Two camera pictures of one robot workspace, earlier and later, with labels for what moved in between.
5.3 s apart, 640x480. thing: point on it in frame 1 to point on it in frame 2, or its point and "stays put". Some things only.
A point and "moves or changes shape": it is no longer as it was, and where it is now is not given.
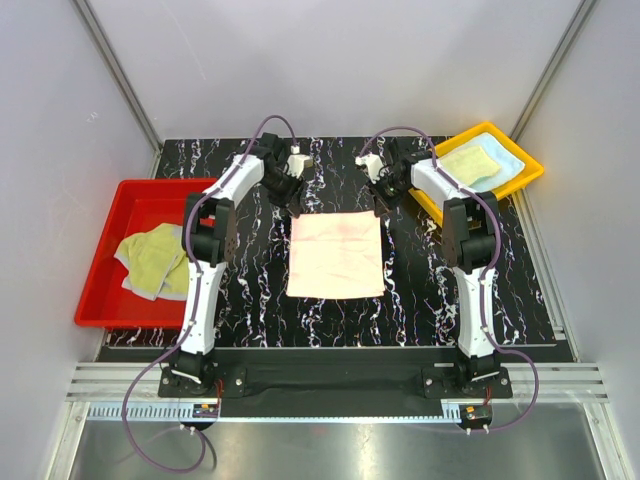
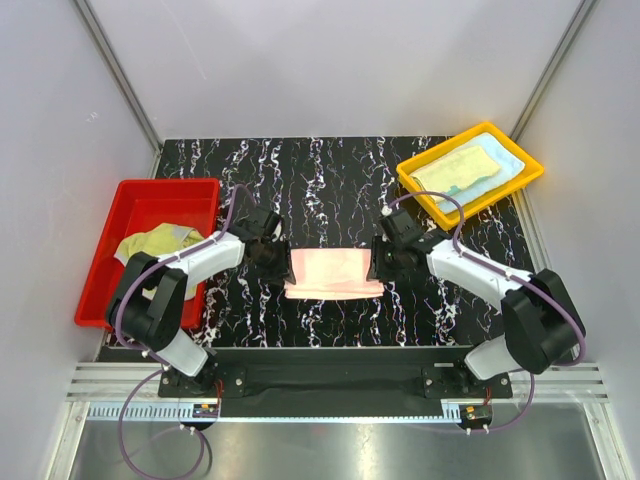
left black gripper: (290, 198) to (283, 269)
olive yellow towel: (156, 262) stays put
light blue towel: (509, 165) stays put
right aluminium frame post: (542, 89) stays put
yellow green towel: (467, 165) stays put
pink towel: (335, 255) moves or changes shape
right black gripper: (381, 205) to (379, 243)
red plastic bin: (138, 205) stays put
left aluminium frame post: (102, 39) stays put
